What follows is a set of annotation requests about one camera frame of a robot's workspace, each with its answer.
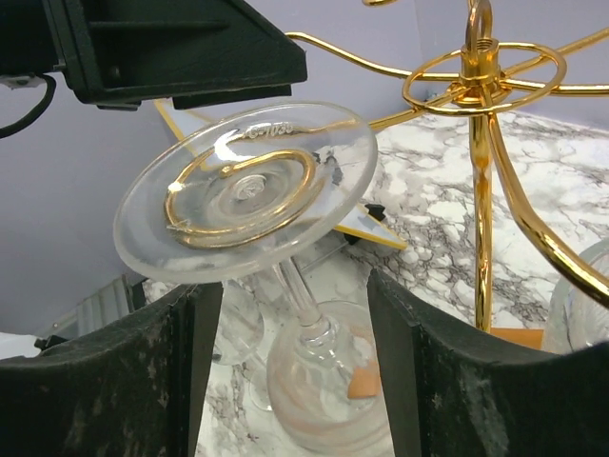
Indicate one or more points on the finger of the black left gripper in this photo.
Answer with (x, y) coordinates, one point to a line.
(117, 54)

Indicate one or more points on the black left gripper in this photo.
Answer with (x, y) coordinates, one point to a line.
(30, 43)

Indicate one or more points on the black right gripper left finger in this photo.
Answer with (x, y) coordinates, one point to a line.
(135, 387)

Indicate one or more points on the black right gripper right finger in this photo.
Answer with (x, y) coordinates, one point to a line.
(453, 390)

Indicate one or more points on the clear stemmed wine glass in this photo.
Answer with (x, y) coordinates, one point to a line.
(240, 332)

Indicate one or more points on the gold wire glass rack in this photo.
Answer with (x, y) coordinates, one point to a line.
(478, 81)

